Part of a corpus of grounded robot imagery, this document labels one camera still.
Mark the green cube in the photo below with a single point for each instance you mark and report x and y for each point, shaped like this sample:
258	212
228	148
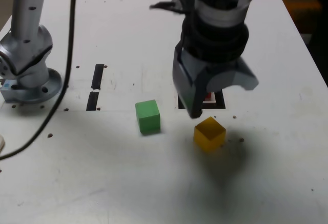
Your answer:
148	117

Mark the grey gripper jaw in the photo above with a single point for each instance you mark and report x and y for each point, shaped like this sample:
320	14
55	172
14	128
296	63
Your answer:
184	85
238	78

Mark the yellow cube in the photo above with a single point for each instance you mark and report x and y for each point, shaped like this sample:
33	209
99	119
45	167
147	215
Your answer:
208	135

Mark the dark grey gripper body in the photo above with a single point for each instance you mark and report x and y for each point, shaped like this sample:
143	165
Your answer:
217	66

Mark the red cube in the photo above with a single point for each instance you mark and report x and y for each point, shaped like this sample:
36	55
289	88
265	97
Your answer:
208	96

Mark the black tape square outline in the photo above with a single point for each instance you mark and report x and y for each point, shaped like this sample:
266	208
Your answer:
220	103

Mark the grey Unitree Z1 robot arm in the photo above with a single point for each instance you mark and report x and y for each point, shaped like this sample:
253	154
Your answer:
28	16

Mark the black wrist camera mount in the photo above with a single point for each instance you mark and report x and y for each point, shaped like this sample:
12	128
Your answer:
179	2

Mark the black tape strip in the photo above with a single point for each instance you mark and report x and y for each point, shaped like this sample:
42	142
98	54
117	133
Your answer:
98	75

